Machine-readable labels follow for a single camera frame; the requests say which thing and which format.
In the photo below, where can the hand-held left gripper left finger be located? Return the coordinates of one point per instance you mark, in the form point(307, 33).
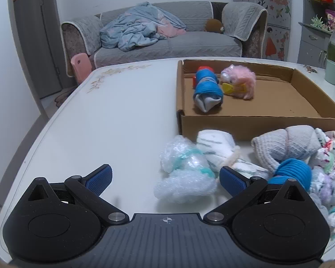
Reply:
point(100, 180)

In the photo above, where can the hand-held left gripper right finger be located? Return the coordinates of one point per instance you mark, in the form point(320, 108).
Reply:
point(233, 181)

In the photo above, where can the white striped sock bundle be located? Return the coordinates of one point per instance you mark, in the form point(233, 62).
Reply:
point(215, 145)

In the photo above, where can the clear bubble wrap bundle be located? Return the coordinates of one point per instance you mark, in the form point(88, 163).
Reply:
point(184, 167)

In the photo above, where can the blue and white sock bundle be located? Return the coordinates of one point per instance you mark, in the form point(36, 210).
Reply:
point(293, 170)

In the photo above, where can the grey sock bundle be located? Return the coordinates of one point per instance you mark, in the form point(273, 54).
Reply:
point(290, 145)

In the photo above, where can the cardboard box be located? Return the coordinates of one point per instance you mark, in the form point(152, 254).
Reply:
point(268, 103)

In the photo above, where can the lavender bubble wrap bundle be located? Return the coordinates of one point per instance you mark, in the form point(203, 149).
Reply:
point(323, 187)

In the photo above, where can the patterned floor mat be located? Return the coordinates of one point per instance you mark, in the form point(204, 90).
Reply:
point(64, 96)

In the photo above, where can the pink fluffy toy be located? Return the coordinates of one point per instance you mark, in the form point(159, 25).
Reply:
point(240, 81)

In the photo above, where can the white patterned sock bundle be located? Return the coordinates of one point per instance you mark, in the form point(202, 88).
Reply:
point(329, 150)

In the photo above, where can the pink plastic stool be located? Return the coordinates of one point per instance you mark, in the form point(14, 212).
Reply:
point(81, 67)

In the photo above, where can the orange plastic bag bundle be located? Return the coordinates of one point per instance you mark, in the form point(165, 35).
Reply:
point(203, 68)

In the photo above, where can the seed shells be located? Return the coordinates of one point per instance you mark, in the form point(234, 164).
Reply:
point(310, 68)

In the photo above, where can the grey sofa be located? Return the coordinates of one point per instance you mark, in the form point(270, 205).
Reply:
point(184, 47)

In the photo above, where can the green cup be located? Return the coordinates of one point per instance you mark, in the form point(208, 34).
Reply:
point(333, 72)

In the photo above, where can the grey door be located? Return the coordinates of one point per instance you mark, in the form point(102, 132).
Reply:
point(33, 47)

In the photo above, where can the light blue blanket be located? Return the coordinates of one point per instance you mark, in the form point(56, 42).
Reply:
point(128, 33)

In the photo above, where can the grey cupboard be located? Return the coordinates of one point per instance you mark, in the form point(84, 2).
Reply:
point(310, 44)

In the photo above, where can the brown plush toy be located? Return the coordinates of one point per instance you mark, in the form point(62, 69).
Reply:
point(214, 25)

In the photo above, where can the flower decorated cabinet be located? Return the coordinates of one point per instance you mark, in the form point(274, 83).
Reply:
point(276, 19)

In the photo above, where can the green plant toy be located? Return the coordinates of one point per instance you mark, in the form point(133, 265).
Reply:
point(316, 21)

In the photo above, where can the purple snack bag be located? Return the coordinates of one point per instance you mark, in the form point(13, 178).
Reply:
point(332, 19)

